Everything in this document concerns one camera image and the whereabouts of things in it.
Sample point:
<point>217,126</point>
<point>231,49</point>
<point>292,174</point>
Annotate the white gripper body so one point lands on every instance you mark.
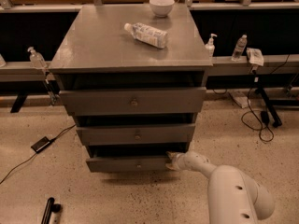
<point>178,161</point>

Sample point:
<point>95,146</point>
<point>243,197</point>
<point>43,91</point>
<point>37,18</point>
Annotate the grey bottom drawer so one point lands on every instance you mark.
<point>131,158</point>

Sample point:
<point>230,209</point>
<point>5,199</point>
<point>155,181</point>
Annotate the grey drawer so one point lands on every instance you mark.
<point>133,101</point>
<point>131,158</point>
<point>143,134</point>

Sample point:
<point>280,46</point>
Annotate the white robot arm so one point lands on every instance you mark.
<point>233,197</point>

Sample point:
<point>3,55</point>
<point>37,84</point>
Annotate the grey middle drawer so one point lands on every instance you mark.
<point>143,134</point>

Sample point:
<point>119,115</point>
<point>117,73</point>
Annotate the grey top drawer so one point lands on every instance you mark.
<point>133,101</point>

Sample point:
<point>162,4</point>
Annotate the grey drawer cabinet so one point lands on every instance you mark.
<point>98,54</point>

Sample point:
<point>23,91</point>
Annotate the flat paper on floor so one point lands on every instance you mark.
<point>240,98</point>

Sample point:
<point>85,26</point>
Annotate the black stand leg right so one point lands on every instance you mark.
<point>272,110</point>

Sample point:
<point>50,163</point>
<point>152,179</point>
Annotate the black stand leg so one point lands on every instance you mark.
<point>272,110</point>
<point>21,98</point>

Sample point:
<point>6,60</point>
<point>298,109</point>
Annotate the white pump dispenser bottle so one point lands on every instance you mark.
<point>210,45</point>

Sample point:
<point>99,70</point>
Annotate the lying plastic water bottle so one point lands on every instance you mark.
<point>147,34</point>

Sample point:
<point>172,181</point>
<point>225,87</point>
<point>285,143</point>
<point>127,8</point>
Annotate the black power adapter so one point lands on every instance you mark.
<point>40,145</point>

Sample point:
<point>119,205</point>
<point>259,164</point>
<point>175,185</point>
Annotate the white crumpled packet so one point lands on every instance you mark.
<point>255,56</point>

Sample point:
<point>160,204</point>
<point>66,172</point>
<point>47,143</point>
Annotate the standing clear water bottle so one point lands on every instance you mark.
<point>239,47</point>

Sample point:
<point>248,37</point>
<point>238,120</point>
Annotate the white ceramic bowl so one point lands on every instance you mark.
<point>161,8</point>

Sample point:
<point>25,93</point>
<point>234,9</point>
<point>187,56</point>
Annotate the black stand leg left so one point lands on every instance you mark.
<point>21,98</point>

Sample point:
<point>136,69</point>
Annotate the clear pump bottle left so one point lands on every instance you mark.
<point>36,58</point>

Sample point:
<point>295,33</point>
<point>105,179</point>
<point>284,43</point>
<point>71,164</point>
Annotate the grey bench rail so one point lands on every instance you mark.
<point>222,66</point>

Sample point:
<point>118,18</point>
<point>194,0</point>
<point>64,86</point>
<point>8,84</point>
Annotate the black handle object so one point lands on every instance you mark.
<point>52,212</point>

